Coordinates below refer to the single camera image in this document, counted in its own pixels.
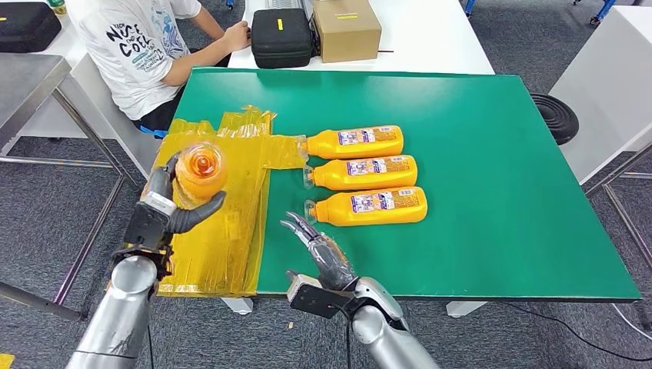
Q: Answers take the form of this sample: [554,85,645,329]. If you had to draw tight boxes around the orange detergent bottle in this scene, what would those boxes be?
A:
[171,141,228,210]
[304,186,429,228]
[298,125,405,161]
[304,155,419,192]

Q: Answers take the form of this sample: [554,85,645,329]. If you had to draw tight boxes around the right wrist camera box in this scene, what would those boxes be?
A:
[286,272,352,321]

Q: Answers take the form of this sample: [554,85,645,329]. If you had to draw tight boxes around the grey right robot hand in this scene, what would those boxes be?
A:
[280,211,358,291]

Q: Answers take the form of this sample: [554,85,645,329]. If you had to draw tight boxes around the green work table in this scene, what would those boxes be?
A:
[173,67,642,302]

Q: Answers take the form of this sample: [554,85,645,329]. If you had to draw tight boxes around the black floor cable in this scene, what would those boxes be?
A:
[501,300,652,364]

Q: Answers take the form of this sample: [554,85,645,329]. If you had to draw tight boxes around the white side table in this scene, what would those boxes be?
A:
[549,5,652,185]

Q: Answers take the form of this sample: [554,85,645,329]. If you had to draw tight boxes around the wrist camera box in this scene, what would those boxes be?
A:
[123,191,177,253]
[286,272,352,321]

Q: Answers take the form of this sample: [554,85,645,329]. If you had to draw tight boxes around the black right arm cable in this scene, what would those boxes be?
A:
[333,305,358,369]

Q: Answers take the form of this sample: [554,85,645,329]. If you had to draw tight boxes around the brown cardboard box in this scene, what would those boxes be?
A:
[311,0,383,64]

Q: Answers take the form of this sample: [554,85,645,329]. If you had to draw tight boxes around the black zip case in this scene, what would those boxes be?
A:
[0,1,63,54]
[250,7,313,70]

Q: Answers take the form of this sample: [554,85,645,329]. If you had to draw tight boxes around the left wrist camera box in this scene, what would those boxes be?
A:
[123,191,177,253]

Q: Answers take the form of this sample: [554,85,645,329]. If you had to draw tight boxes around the person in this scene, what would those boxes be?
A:
[66,0,251,138]

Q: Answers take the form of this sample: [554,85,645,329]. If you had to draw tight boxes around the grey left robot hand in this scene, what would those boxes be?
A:
[142,154,228,235]

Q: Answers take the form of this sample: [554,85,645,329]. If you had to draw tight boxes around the steel table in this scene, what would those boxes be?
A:
[0,53,144,322]

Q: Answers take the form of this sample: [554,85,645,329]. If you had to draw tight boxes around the white table foot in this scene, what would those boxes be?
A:
[445,300,490,317]
[221,297,254,316]

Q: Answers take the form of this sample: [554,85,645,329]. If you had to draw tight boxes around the white floor cable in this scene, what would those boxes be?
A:
[610,303,652,341]

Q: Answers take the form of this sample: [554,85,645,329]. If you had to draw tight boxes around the blue cart frame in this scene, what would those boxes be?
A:
[462,0,617,25]

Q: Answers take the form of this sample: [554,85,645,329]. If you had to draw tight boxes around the white desk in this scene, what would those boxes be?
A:
[0,0,164,179]

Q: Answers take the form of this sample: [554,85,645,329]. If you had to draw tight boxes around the black ribbed round stool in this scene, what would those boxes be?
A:
[531,92,580,146]

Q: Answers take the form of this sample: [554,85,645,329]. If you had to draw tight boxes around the steel table frame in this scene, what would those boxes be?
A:
[584,142,652,271]

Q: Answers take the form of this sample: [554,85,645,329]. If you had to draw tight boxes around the yellow taped cardboard sheet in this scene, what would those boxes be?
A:
[148,105,309,298]

